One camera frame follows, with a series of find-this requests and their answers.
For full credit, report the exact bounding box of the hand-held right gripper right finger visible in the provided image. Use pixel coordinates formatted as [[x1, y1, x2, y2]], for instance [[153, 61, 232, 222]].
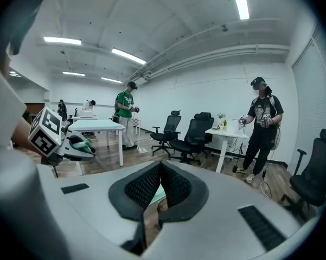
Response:
[[143, 160, 306, 260]]

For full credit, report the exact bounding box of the white long-handled floor tool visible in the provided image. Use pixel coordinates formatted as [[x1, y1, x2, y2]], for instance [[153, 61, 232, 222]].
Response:
[[135, 119, 149, 153]]

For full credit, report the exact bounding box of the pale blue table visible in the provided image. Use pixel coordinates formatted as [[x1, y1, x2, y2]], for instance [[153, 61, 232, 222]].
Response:
[[67, 119, 126, 167]]

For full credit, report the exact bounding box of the brown door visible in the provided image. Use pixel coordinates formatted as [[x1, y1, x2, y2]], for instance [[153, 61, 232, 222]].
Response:
[[24, 103, 46, 124]]

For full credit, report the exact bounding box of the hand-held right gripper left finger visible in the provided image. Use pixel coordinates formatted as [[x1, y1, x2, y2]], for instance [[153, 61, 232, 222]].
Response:
[[55, 160, 163, 260]]

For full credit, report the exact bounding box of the small white table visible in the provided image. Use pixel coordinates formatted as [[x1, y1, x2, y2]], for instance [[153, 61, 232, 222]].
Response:
[[70, 116, 98, 124]]

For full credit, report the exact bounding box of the person's head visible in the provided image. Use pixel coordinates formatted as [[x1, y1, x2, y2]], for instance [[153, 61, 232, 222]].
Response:
[[0, 0, 53, 77]]

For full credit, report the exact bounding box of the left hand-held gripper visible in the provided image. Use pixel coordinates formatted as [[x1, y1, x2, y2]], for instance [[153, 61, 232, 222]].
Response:
[[28, 106, 97, 168]]

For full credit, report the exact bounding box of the white standing desk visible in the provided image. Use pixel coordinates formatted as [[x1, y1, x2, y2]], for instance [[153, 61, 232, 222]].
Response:
[[205, 127, 250, 173]]

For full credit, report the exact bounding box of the black office chair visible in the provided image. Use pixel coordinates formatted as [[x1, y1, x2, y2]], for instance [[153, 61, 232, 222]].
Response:
[[280, 128, 326, 222], [168, 112, 215, 166], [150, 110, 183, 157]]

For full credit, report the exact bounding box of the person's left forearm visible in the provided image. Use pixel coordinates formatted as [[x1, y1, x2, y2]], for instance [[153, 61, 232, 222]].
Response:
[[10, 118, 44, 149]]

